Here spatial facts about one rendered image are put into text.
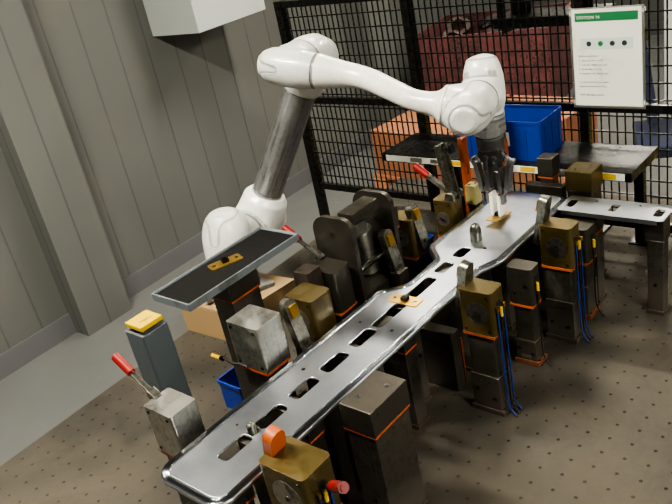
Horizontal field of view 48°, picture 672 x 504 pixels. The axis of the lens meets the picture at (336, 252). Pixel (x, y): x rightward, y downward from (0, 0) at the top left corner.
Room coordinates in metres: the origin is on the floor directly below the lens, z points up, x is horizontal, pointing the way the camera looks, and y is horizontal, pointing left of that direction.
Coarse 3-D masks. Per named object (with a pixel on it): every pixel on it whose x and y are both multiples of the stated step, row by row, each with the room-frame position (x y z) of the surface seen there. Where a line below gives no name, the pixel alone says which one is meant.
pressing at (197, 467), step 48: (528, 192) 2.07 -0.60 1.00; (432, 288) 1.62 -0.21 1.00; (336, 336) 1.49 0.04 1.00; (384, 336) 1.45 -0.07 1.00; (288, 384) 1.35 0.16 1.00; (336, 384) 1.31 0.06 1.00; (240, 432) 1.22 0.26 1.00; (288, 432) 1.19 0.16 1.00; (192, 480) 1.11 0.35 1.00; (240, 480) 1.08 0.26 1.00
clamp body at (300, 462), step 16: (288, 448) 1.07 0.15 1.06; (304, 448) 1.06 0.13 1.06; (272, 464) 1.03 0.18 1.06; (288, 464) 1.02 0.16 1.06; (304, 464) 1.02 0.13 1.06; (320, 464) 1.01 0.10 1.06; (272, 480) 1.03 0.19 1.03; (288, 480) 1.00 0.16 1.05; (304, 480) 0.98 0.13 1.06; (320, 480) 1.00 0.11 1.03; (272, 496) 1.04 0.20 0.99; (288, 496) 1.00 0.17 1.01; (304, 496) 0.98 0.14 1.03; (320, 496) 0.98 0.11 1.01; (336, 496) 1.02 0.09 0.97
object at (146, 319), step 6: (144, 312) 1.50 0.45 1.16; (150, 312) 1.50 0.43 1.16; (132, 318) 1.49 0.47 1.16; (138, 318) 1.48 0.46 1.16; (144, 318) 1.48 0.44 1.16; (150, 318) 1.47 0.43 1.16; (156, 318) 1.47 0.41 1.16; (162, 318) 1.47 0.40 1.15; (126, 324) 1.47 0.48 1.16; (132, 324) 1.46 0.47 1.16; (138, 324) 1.45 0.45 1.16; (144, 324) 1.45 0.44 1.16; (150, 324) 1.45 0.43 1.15; (138, 330) 1.44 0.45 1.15; (144, 330) 1.44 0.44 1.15
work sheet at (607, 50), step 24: (576, 24) 2.30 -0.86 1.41; (600, 24) 2.24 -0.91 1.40; (624, 24) 2.19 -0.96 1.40; (576, 48) 2.30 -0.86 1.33; (600, 48) 2.25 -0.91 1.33; (624, 48) 2.19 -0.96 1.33; (576, 72) 2.30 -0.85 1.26; (600, 72) 2.25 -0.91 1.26; (624, 72) 2.20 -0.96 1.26; (576, 96) 2.30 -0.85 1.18; (600, 96) 2.25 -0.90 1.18; (624, 96) 2.20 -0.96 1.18
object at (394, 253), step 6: (378, 234) 1.79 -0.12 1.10; (384, 234) 1.77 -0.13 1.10; (390, 234) 1.78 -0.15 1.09; (384, 240) 1.77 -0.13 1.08; (390, 240) 1.77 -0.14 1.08; (384, 246) 1.77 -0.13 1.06; (390, 246) 1.77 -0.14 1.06; (396, 246) 1.79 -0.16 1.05; (384, 252) 1.77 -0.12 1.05; (390, 252) 1.77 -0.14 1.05; (396, 252) 1.78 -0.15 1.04; (390, 258) 1.76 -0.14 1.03; (396, 258) 1.77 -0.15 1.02; (390, 264) 1.77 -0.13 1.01; (396, 264) 1.76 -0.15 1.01; (402, 264) 1.78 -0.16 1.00; (390, 270) 1.77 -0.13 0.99; (396, 270) 1.76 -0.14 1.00
